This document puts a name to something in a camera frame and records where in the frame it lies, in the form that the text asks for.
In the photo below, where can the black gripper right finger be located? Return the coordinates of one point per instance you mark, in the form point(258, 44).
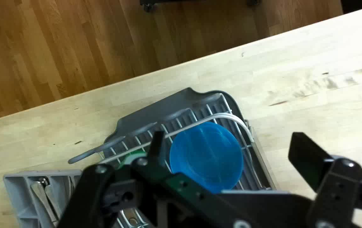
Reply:
point(341, 185)

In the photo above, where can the metal spoon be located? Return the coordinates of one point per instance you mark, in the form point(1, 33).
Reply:
point(42, 195)

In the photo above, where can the grey plastic spatula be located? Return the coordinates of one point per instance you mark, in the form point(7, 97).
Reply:
point(88, 153)

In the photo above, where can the blue plastic bowl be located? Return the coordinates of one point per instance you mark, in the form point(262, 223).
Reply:
point(207, 156)

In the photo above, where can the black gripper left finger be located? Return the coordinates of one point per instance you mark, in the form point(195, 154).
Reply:
point(176, 190)

